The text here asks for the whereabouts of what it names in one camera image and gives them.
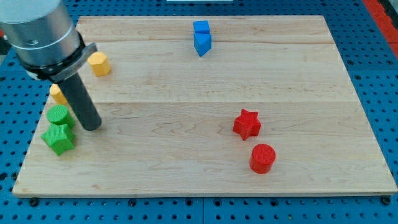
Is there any blue cube block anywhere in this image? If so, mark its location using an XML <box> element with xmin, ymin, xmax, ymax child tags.
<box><xmin>193</xmin><ymin>21</ymin><xmax>210</xmax><ymax>34</ymax></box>

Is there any yellow block behind rod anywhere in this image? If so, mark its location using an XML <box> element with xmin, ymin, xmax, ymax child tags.
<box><xmin>49</xmin><ymin>84</ymin><xmax>68</xmax><ymax>105</ymax></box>

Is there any red star block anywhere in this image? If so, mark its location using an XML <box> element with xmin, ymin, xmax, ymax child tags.
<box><xmin>233</xmin><ymin>109</ymin><xmax>262</xmax><ymax>141</ymax></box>

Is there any green cylinder block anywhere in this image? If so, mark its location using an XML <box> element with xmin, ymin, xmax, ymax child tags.
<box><xmin>47</xmin><ymin>105</ymin><xmax>75</xmax><ymax>129</ymax></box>

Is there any green star block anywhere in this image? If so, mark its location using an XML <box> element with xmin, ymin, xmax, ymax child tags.
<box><xmin>40</xmin><ymin>124</ymin><xmax>75</xmax><ymax>156</ymax></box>

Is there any yellow hexagon block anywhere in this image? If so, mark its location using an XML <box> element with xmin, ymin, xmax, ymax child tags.
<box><xmin>87</xmin><ymin>52</ymin><xmax>111</xmax><ymax>77</ymax></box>

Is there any wooden board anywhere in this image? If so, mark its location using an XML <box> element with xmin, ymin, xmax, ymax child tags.
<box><xmin>12</xmin><ymin>16</ymin><xmax>397</xmax><ymax>198</ymax></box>

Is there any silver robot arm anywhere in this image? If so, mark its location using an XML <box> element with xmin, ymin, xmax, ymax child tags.
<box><xmin>1</xmin><ymin>0</ymin><xmax>101</xmax><ymax>131</ymax></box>

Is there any red cylinder block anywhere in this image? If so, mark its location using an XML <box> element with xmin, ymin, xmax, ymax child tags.
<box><xmin>249</xmin><ymin>144</ymin><xmax>276</xmax><ymax>174</ymax></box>

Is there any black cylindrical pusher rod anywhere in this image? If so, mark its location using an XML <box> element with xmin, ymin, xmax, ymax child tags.
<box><xmin>58</xmin><ymin>73</ymin><xmax>101</xmax><ymax>131</ymax></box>

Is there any blue triangle block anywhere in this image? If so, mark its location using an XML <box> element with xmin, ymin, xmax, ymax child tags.
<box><xmin>193</xmin><ymin>33</ymin><xmax>212</xmax><ymax>57</ymax></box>

